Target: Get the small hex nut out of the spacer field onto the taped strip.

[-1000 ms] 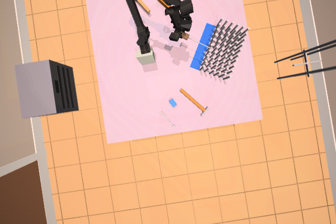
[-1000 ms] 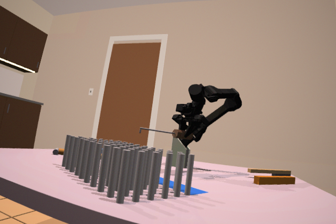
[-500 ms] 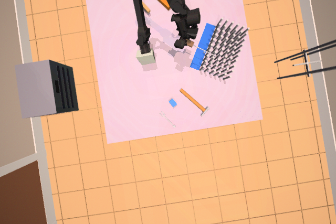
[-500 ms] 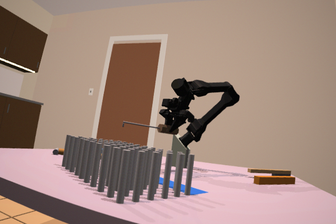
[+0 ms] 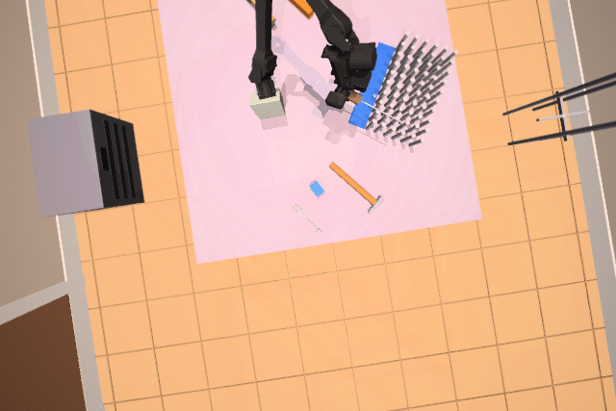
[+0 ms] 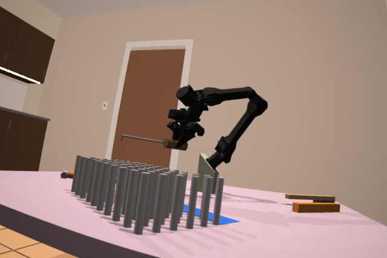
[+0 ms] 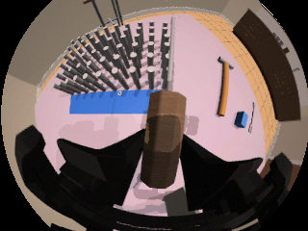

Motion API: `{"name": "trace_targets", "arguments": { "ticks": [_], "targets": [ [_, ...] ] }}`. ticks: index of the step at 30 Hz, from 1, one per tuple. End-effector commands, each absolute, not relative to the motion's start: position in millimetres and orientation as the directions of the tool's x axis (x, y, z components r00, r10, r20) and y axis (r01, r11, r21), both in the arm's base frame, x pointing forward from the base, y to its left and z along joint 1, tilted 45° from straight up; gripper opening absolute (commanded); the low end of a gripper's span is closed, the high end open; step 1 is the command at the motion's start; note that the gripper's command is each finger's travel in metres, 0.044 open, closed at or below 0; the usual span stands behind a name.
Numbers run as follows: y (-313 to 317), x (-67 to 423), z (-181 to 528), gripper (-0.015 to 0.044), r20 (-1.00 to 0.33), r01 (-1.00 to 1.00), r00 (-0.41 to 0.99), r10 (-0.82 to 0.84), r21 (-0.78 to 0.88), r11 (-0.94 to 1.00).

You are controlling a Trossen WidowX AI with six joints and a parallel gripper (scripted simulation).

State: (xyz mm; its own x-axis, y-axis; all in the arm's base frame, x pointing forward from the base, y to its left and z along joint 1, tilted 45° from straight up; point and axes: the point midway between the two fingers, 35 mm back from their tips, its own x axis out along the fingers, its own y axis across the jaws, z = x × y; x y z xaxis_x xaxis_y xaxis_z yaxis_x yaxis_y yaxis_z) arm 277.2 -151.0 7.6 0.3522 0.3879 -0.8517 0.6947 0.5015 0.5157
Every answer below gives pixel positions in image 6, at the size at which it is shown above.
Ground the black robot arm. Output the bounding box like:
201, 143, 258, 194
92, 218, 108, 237
168, 85, 268, 170

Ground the brown rectangular block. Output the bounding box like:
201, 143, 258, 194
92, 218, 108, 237
292, 202, 340, 213

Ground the blue flat strip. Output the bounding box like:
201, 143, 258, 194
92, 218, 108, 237
183, 204, 240, 225

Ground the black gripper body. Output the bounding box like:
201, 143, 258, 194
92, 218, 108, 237
167, 109, 205, 137

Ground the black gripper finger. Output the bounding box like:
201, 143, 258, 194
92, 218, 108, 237
171, 127, 181, 140
176, 127, 196, 148

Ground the hammer with orange handle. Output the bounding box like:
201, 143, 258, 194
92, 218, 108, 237
60, 170, 74, 178

